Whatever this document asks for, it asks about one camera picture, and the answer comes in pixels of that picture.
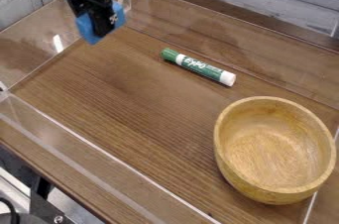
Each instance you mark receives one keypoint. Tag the blue rectangular block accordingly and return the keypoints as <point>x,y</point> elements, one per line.
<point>86,28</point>

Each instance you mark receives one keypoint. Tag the brown wooden bowl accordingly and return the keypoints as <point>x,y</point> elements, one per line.
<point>274,149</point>

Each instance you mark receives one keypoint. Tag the green Expo marker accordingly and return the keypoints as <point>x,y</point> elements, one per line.
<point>198,66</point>

